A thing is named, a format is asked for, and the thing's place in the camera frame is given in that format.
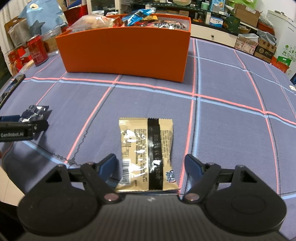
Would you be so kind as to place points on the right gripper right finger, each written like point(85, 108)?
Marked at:
point(194, 167)

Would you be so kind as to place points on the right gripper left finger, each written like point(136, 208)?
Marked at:
point(106, 167)

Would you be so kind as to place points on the navy snack packet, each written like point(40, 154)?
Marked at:
point(34, 113)

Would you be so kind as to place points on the beige snack packet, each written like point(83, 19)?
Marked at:
point(146, 155)

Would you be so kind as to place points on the clear bag of snacks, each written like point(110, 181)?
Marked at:
point(90, 22)

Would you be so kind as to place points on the blue snack packet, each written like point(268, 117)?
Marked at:
point(136, 16)

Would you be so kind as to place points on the purple plaid tablecloth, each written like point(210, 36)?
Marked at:
point(230, 109)

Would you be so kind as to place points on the red drink can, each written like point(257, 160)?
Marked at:
point(37, 50)

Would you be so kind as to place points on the clear glass jar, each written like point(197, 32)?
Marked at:
point(49, 40)

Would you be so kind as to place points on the blue shark fabric cover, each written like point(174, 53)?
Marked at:
point(43, 16)

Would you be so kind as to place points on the orange cardboard box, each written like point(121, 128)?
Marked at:
point(139, 51)

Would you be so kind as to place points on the white tv cabinet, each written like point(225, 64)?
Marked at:
point(213, 35)

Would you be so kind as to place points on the orange gift bag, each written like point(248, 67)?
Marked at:
point(281, 63)

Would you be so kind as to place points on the white black snack bag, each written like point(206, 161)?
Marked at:
point(167, 24)

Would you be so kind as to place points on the brown cardboard box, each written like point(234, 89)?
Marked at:
point(246, 14)

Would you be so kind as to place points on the white small refrigerator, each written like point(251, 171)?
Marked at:
point(284, 29)

